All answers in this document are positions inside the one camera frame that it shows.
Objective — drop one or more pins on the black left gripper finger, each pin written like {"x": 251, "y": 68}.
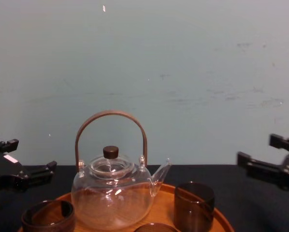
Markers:
{"x": 41, "y": 174}
{"x": 6, "y": 145}

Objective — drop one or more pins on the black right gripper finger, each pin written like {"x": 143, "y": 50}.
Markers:
{"x": 285, "y": 143}
{"x": 263, "y": 168}

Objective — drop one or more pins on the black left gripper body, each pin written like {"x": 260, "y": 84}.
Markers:
{"x": 6, "y": 174}

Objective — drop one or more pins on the short brown glass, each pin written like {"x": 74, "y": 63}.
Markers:
{"x": 47, "y": 221}

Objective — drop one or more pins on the tall brown glass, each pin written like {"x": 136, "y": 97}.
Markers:
{"x": 194, "y": 210}

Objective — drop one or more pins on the round wooden tray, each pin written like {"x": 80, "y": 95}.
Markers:
{"x": 166, "y": 207}

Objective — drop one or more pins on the black table cloth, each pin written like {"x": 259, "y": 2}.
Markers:
{"x": 255, "y": 207}

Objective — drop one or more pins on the glass lid with brown knob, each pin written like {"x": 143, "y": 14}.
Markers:
{"x": 110, "y": 152}

